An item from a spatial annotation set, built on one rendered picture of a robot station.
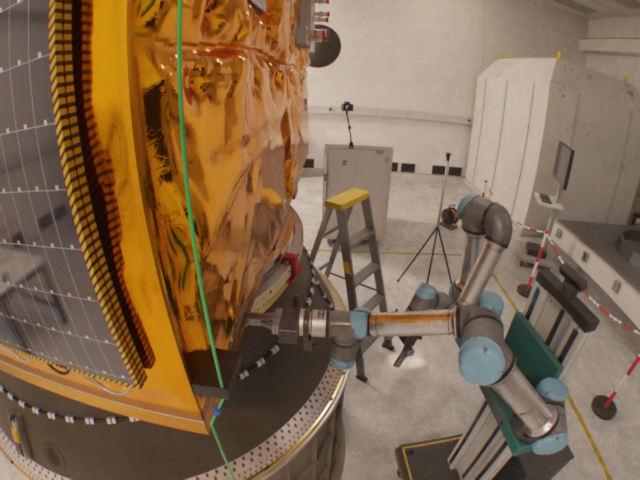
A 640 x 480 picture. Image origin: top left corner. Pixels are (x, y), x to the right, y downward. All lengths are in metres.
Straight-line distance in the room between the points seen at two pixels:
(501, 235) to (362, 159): 3.63
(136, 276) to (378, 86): 8.34
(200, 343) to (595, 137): 6.98
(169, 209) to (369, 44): 8.32
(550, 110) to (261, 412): 6.01
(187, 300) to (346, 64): 8.22
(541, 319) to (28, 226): 1.58
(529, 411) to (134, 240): 0.99
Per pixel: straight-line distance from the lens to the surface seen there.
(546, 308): 1.49
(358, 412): 2.93
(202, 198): 0.52
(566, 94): 6.55
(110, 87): 0.44
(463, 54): 9.21
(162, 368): 0.62
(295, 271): 1.34
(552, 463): 2.06
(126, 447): 1.27
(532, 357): 1.45
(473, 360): 0.86
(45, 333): 0.68
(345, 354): 0.98
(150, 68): 0.45
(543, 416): 1.09
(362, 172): 4.77
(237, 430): 1.27
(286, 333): 0.90
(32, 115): 0.47
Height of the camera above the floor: 2.39
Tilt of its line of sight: 27 degrees down
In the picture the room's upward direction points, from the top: 1 degrees clockwise
